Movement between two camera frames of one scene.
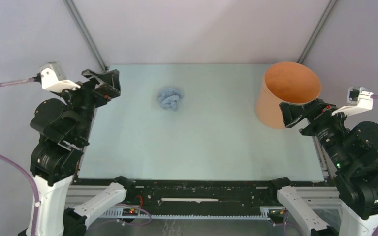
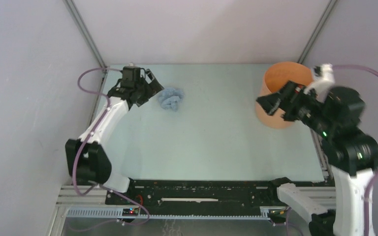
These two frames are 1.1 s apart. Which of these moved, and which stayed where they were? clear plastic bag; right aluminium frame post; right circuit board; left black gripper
Moved: left black gripper
Stayed: clear plastic bag; right circuit board; right aluminium frame post
